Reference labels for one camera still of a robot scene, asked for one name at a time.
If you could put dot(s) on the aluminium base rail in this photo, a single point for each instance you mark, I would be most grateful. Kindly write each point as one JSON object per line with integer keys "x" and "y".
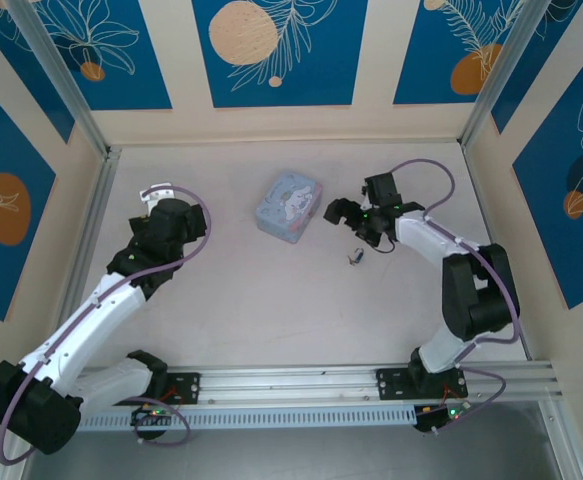
{"x": 296, "y": 382}

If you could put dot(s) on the silver key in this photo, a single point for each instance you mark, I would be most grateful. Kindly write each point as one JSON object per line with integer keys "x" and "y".
{"x": 350, "y": 260}

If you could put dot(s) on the small silver padlock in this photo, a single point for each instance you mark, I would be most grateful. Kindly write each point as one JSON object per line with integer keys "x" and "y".
{"x": 359, "y": 254}

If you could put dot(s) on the aluminium side rail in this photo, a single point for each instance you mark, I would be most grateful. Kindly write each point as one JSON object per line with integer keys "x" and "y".
{"x": 96, "y": 225}

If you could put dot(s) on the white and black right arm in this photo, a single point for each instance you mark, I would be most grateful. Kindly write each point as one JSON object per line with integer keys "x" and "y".
{"x": 421, "y": 235}

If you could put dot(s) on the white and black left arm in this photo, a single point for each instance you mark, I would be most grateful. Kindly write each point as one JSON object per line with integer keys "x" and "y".
{"x": 71, "y": 335}

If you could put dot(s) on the pastel cartoon tin box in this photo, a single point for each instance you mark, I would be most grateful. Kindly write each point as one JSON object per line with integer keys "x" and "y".
{"x": 288, "y": 205}

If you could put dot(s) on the aluminium frame post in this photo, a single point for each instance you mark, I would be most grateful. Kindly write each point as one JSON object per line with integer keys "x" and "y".
{"x": 521, "y": 75}
{"x": 56, "y": 75}

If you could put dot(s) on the small circuit board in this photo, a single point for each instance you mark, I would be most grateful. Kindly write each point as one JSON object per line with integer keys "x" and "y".
{"x": 446, "y": 412}
{"x": 151, "y": 414}

